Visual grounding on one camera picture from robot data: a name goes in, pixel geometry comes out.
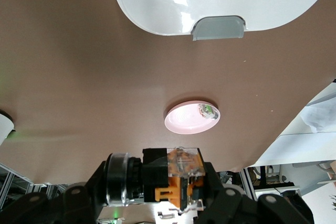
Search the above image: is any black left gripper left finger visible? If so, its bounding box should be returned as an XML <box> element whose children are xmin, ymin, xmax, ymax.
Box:
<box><xmin>60</xmin><ymin>161</ymin><xmax>109</xmax><ymax>224</ymax></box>

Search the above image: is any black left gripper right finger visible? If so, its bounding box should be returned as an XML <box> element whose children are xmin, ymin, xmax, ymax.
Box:
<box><xmin>194</xmin><ymin>162</ymin><xmax>261</xmax><ymax>224</ymax></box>

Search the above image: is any orange and black push-button switch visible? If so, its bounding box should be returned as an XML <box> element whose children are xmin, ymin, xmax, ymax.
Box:
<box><xmin>106</xmin><ymin>146</ymin><xmax>206</xmax><ymax>216</ymax></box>

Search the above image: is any pink plate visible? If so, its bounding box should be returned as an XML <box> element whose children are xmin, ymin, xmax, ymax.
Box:
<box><xmin>164</xmin><ymin>100</ymin><xmax>221</xmax><ymax>135</ymax></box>

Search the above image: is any white desk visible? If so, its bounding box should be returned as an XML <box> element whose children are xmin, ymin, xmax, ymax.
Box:
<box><xmin>253</xmin><ymin>80</ymin><xmax>336</xmax><ymax>167</ymax></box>

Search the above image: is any brown table mat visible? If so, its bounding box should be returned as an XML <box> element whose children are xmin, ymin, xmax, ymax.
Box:
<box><xmin>0</xmin><ymin>0</ymin><xmax>336</xmax><ymax>224</ymax></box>

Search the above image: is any grey box latch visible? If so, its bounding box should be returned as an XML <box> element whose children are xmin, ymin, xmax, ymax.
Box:
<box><xmin>192</xmin><ymin>15</ymin><xmax>245</xmax><ymax>42</ymax></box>

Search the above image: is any aluminium frame post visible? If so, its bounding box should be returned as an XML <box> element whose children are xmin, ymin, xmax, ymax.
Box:
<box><xmin>0</xmin><ymin>162</ymin><xmax>64</xmax><ymax>201</ymax></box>

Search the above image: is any green and white switch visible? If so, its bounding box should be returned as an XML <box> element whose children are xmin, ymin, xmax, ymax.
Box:
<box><xmin>196</xmin><ymin>103</ymin><xmax>220</xmax><ymax>121</ymax></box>

